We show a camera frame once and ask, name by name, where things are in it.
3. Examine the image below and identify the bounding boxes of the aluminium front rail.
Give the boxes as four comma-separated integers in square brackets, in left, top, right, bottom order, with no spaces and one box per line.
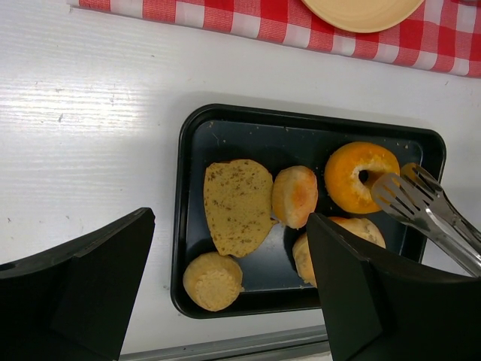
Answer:
[120,326,330,360]

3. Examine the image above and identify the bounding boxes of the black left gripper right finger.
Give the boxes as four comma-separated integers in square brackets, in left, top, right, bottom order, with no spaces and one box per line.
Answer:
[307,214,480,360]

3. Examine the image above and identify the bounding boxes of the small round bun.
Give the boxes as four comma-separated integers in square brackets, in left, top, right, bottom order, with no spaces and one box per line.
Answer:
[271,165,318,229]

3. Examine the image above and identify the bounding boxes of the flat speckled bread slice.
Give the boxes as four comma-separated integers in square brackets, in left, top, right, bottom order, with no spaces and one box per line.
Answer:
[203,159,277,258]

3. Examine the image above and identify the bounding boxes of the beige round plate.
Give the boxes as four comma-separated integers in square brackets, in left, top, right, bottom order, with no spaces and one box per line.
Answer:
[302,0,423,33]

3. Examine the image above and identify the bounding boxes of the metal tongs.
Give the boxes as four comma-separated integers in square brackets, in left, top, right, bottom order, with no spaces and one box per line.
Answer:
[371,163,480,278]

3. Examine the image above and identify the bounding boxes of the orange glazed donut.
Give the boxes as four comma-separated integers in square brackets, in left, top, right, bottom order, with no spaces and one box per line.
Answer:
[324,141,400,214]

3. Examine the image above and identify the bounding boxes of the pale bagel with hole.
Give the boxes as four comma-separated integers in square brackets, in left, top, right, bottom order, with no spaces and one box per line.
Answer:
[292,217,386,287]

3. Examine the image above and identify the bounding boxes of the round yellow muffin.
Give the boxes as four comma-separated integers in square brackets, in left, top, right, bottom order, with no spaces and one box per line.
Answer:
[183,252,244,312]

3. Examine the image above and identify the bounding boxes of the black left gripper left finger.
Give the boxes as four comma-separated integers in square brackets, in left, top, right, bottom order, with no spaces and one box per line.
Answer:
[1,208,155,360]

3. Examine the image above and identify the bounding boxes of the red white checkered cloth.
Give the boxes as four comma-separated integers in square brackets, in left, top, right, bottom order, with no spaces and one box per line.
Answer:
[69,1,480,78]

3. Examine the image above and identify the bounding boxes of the black baking tray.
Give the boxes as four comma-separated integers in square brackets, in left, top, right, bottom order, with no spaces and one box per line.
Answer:
[171,104,446,319]

